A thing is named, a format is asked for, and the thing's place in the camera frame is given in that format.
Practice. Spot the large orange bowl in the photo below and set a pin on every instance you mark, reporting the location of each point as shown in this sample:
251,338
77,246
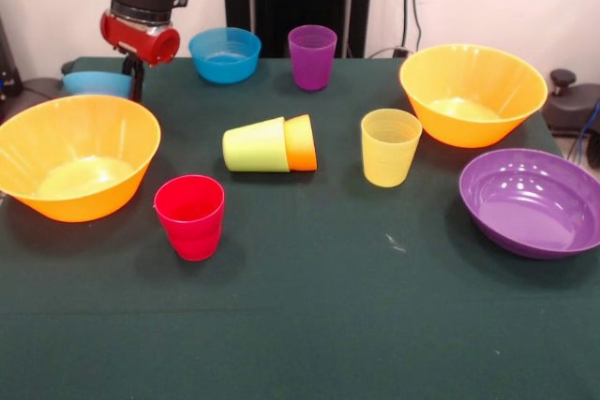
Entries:
28,156
469,77

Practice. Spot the black equipment rack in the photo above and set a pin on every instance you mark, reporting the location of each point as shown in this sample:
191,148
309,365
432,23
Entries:
9,67

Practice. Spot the green cup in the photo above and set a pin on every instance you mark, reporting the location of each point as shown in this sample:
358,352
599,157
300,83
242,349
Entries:
253,147

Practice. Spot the purple cup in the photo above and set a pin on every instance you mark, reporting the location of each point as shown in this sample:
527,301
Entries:
311,67

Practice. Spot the dark green tablecloth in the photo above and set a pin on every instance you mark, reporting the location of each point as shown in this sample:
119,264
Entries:
281,301

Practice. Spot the yellow cup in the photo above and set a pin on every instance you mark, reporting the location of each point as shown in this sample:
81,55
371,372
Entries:
389,156

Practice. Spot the light blue opaque bowl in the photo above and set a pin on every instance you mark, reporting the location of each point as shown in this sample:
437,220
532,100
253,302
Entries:
94,85

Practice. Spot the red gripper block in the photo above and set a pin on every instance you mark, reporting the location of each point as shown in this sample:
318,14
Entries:
140,41

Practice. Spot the translucent blue bowl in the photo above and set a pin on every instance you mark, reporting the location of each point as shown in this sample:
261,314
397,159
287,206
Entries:
225,67

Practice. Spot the purple bowl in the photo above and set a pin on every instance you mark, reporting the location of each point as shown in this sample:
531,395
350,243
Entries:
529,212

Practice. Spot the orange cup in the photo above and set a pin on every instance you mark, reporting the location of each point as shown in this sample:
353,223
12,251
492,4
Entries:
302,147

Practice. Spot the black clamp mount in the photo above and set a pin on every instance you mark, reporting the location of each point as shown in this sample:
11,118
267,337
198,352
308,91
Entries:
576,105

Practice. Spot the red cup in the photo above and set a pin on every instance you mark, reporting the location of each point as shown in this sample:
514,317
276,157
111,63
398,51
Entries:
192,231

